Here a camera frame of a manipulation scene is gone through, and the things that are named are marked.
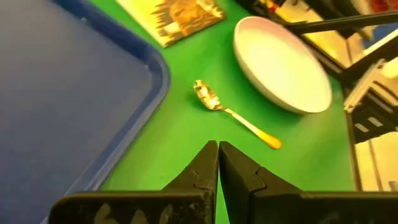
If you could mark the white bowl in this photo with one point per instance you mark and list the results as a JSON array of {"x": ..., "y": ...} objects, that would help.
[{"x": 280, "y": 68}]

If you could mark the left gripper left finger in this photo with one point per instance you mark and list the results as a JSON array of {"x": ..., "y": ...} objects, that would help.
[{"x": 189, "y": 205}]

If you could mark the illustrated paperback book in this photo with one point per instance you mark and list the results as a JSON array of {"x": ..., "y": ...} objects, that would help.
[{"x": 180, "y": 18}]

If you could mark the black camera stand post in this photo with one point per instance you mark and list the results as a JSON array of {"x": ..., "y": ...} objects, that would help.
[{"x": 342, "y": 22}]

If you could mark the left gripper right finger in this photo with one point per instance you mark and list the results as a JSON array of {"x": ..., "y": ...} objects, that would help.
[{"x": 248, "y": 199}]

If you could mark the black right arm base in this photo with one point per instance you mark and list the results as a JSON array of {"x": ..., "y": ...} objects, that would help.
[{"x": 373, "y": 112}]

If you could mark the shiny metal spoon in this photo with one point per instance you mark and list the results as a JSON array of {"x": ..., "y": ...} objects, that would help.
[{"x": 213, "y": 101}]

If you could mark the blue plastic tray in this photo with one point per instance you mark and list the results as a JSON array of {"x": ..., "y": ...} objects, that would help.
[{"x": 62, "y": 109}]

